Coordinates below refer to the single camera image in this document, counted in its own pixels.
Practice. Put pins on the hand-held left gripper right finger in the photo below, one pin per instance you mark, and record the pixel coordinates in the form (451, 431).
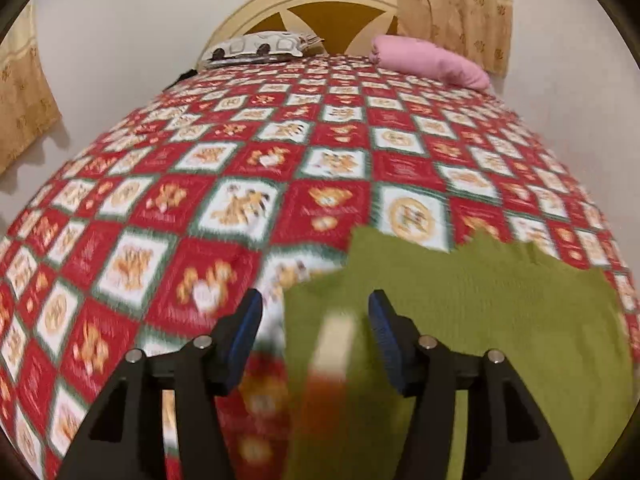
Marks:
(390, 345)

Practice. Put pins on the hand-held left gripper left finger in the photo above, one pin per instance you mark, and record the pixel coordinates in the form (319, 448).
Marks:
(240, 345)

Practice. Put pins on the green orange cream striped sweater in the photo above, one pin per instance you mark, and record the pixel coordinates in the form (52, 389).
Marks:
(480, 305)

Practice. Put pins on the red checkered bear print blanket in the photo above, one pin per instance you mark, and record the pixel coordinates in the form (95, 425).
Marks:
(200, 185)

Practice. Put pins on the small black object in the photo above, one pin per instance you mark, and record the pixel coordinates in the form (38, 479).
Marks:
(187, 74)

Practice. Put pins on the pink pillow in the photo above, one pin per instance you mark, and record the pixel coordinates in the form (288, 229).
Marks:
(425, 57)

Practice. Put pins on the white black print pillow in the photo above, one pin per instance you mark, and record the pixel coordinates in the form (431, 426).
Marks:
(255, 47)

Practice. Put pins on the beige floral side curtain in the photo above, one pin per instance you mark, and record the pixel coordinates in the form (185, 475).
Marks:
(25, 95)

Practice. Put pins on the cream and brown bed headboard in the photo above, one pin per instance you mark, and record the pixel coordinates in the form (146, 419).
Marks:
(330, 20)

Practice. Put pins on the beige floral curtain panel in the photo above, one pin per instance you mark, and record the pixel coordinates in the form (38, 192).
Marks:
(455, 15)

